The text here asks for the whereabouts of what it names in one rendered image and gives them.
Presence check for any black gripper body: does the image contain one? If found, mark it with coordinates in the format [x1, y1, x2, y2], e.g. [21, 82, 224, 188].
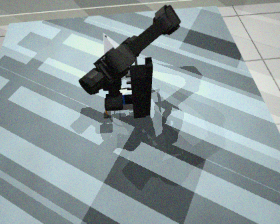
[105, 80, 123, 111]

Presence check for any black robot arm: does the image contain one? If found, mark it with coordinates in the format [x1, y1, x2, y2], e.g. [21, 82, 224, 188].
[79, 5, 181, 95]

